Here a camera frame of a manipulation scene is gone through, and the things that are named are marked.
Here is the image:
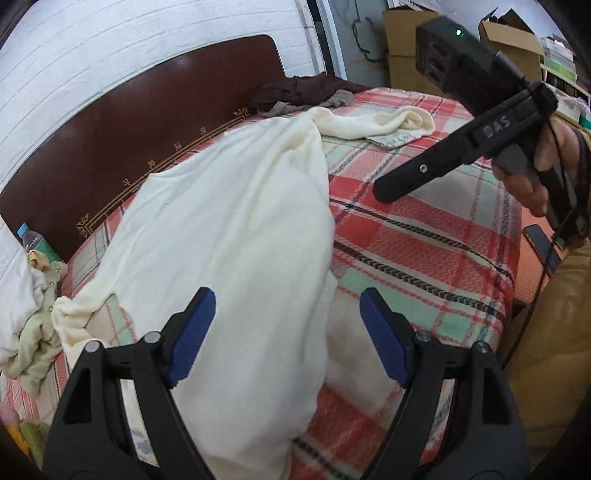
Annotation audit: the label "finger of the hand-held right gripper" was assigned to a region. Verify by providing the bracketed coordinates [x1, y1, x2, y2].
[372, 133, 486, 203]

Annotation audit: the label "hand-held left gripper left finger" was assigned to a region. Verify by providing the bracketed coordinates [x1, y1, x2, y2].
[44, 287, 218, 480]

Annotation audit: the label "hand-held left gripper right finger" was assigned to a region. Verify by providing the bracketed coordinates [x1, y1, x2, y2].
[359, 287, 531, 480]

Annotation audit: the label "cream knit sweater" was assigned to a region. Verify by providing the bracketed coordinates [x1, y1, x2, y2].
[51, 104, 437, 480]

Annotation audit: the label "person's right hand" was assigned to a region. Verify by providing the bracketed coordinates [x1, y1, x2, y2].
[492, 119, 585, 217]

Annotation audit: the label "cardboard box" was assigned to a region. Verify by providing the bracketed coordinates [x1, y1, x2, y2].
[477, 9, 546, 85]
[382, 6, 445, 93]

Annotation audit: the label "plaid bed blanket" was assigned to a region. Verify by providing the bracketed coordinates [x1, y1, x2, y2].
[0, 88, 525, 480]

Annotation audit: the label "shelf with stacked boxes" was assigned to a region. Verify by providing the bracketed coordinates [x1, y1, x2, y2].
[539, 34, 591, 132]

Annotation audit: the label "grey-brown knitted cloth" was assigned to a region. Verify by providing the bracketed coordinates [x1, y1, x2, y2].
[271, 89, 355, 114]

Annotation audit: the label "dark brown cloth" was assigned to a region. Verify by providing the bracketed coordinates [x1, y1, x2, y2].
[250, 75, 371, 112]

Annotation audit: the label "black smartphone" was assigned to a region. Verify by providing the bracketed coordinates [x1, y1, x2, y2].
[523, 223, 563, 278]

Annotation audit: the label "beige buttoned garment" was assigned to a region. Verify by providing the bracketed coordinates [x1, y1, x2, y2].
[0, 249, 70, 398]

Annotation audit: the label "person's tan trousers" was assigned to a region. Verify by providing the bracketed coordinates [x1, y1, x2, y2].
[505, 242, 591, 467]

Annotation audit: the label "clear plastic water bottle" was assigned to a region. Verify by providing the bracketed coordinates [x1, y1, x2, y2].
[17, 223, 62, 265]

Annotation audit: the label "green cloth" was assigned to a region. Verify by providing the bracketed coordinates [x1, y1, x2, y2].
[17, 419, 52, 459]

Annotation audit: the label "brown wooden headboard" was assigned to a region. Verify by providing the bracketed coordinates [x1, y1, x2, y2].
[0, 34, 287, 262]

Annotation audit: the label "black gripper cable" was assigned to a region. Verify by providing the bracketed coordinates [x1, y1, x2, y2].
[503, 80, 583, 370]

